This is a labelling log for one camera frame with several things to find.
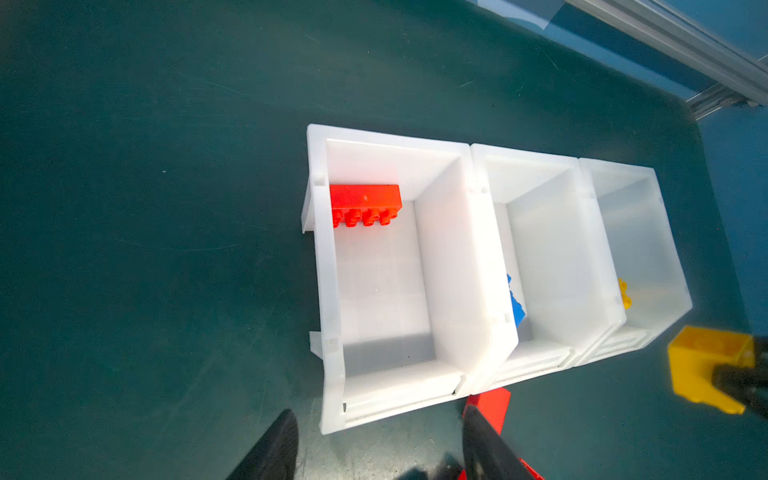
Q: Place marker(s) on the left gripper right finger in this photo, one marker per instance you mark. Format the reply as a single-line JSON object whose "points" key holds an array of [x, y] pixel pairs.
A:
{"points": [[486, 455]]}

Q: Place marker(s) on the middle white bin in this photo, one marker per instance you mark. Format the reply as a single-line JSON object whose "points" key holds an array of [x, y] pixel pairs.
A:
{"points": [[557, 257]]}

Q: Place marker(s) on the blue lego brick top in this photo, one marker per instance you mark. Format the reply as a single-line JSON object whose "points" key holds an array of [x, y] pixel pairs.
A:
{"points": [[515, 303]]}

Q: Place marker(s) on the white bin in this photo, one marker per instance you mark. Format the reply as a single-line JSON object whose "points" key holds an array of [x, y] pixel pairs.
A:
{"points": [[417, 312], [557, 257], [644, 256]]}

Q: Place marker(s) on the left white bin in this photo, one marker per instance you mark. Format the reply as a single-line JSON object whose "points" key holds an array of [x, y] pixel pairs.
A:
{"points": [[417, 312]]}

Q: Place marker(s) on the yellow lego brick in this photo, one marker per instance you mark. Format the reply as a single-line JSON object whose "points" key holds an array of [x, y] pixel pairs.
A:
{"points": [[693, 355]]}

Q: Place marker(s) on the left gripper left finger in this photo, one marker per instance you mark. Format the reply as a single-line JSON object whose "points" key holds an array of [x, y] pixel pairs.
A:
{"points": [[274, 456]]}

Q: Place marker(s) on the long red brick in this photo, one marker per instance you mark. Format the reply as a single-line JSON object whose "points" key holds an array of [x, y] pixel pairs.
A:
{"points": [[365, 204]]}

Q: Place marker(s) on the right white bin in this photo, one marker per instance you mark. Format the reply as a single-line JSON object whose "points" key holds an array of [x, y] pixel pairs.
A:
{"points": [[644, 256]]}

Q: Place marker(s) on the aluminium frame rail back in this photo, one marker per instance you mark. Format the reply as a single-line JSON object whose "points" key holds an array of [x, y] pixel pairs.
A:
{"points": [[739, 78]]}

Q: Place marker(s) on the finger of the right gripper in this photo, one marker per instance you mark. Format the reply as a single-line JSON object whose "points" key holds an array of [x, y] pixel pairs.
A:
{"points": [[744, 384]]}

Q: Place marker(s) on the red lego brick top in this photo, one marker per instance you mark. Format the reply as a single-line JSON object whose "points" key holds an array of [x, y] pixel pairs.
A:
{"points": [[494, 405]]}

